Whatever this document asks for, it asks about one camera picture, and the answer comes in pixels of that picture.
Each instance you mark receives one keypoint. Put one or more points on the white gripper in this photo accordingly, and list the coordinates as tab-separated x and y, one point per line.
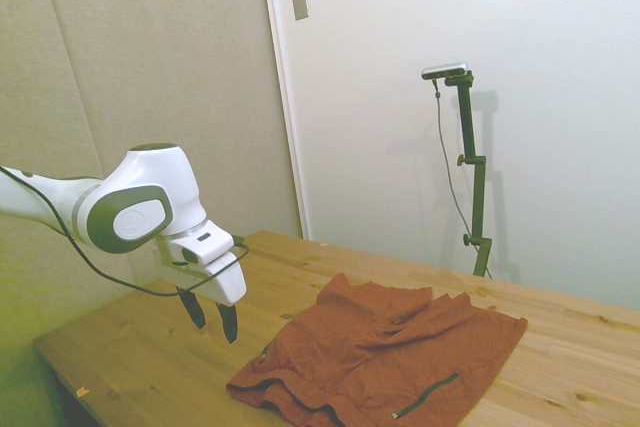
227	284

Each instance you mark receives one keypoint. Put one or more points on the rust red shorts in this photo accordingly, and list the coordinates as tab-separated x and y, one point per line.
380	347

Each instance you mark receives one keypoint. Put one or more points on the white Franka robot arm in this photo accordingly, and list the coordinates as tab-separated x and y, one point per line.
150	177

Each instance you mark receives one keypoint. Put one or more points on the small orange tape scrap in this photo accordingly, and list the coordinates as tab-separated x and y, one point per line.
83	391

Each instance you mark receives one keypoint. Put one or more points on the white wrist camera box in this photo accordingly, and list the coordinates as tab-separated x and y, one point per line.
205	243

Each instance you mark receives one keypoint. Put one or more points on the white door frame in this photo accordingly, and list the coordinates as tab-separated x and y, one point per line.
286	97

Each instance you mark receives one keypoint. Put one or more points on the dark green camera stand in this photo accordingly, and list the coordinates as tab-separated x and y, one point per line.
475	182

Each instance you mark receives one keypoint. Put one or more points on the grey wall switch plate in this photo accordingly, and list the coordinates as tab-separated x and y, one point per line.
300	2

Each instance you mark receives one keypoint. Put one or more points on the silver exterior camera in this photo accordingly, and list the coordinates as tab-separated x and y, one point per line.
445	70

